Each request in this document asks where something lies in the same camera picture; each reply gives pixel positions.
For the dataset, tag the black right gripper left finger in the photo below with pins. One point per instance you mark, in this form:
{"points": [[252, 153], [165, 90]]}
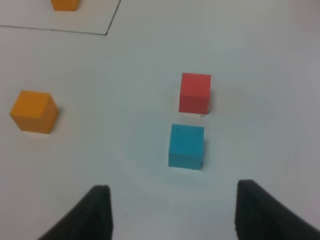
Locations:
{"points": [[90, 219]]}

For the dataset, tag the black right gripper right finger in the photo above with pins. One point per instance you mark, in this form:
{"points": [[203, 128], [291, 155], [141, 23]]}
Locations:
{"points": [[259, 216]]}

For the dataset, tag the red cube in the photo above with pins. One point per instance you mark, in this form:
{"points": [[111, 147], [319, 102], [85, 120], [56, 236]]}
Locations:
{"points": [[195, 93]]}

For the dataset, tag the orange template cube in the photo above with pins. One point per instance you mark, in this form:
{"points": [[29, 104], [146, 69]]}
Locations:
{"points": [[65, 5]]}

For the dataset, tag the loose blue cube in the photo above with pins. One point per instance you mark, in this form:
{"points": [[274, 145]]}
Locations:
{"points": [[186, 147]]}

